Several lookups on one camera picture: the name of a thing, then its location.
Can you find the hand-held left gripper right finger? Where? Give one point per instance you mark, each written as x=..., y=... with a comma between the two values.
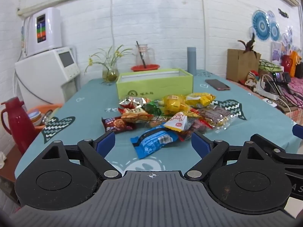
x=200, y=144

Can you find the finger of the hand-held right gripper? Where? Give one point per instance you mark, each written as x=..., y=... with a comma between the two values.
x=298, y=130
x=272, y=147

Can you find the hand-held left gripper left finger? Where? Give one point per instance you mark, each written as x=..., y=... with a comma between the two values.
x=107, y=142

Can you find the dark red jerky packet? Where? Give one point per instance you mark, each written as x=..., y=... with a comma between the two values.
x=196, y=127

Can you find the dark red cookie packet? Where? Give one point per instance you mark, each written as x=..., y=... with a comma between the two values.
x=116, y=124

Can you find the brown dates packet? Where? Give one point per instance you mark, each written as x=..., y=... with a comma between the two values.
x=213, y=115

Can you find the white orange snack packet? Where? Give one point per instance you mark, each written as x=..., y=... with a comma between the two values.
x=176, y=123

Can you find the orange rice cracker packet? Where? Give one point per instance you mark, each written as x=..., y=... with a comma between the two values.
x=136, y=117

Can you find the yellow snack packet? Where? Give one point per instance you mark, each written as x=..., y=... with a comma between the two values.
x=200, y=98

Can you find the blue cookie packet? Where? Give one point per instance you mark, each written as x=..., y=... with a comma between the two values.
x=153, y=140

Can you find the silver red snack packet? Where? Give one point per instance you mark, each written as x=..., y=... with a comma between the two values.
x=131, y=102

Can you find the clear fried snack packet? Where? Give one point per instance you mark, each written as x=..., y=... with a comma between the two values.
x=153, y=123

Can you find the green snack packet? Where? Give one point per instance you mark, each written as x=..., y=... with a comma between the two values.
x=153, y=108

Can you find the green cardboard box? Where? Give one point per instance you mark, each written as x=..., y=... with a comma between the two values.
x=153, y=85

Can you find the white power bank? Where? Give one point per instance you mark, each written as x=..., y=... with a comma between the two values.
x=269, y=102

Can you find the pink patterned cloth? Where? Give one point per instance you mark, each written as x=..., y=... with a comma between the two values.
x=297, y=87

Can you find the dark smartphone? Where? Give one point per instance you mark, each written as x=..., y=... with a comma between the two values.
x=217, y=84

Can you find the orange bag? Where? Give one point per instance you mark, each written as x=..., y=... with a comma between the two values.
x=296, y=63

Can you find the glass vase with plant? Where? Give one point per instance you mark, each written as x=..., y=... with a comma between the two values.
x=110, y=74

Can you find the orange plastic basin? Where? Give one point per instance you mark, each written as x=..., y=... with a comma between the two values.
x=37, y=130

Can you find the red plastic basket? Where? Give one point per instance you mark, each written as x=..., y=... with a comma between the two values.
x=145, y=67

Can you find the grey blue bottle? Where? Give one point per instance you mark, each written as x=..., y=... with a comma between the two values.
x=191, y=60

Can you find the brown cardboard box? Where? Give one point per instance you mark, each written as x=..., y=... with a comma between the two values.
x=239, y=63

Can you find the white countertop appliance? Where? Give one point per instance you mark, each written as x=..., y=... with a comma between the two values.
x=42, y=75

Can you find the red thermos jug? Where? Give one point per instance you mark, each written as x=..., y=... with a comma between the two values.
x=15, y=125

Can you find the glass pitcher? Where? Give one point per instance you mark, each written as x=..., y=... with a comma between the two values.
x=148, y=55

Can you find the black stirring stick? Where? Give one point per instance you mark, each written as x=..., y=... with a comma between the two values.
x=140, y=52

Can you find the dark red plant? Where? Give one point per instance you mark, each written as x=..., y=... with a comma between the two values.
x=249, y=45

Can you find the small blue paper fan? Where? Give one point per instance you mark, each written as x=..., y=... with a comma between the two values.
x=275, y=30

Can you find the large blue paper fan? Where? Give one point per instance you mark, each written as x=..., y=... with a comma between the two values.
x=260, y=23

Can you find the white water purifier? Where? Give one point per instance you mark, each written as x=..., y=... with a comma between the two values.
x=51, y=28

